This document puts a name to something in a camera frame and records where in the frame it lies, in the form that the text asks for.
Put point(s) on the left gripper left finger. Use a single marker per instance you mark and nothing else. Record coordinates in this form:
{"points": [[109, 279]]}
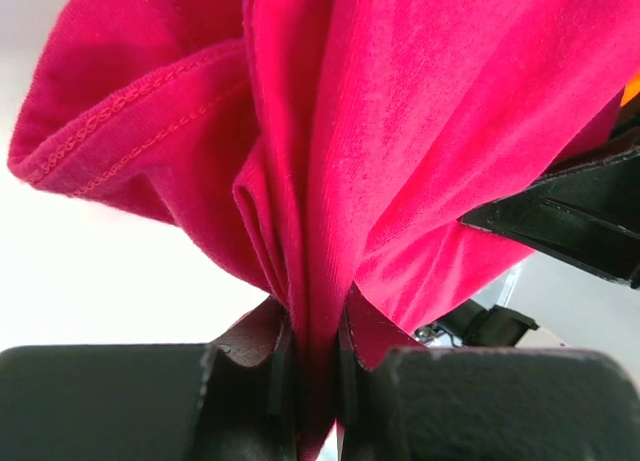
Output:
{"points": [[229, 399]]}

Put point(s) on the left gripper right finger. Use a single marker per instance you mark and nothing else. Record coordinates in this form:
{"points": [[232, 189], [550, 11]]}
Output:
{"points": [[403, 401]]}

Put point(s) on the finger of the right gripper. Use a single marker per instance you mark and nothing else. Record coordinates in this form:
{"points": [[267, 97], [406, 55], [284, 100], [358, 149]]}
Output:
{"points": [[583, 212]]}

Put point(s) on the orange t shirt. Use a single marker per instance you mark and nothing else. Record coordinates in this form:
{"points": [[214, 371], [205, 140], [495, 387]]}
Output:
{"points": [[632, 89]]}

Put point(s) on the magenta t shirt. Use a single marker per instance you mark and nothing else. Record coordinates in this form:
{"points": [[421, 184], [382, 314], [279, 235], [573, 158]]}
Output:
{"points": [[310, 146]]}

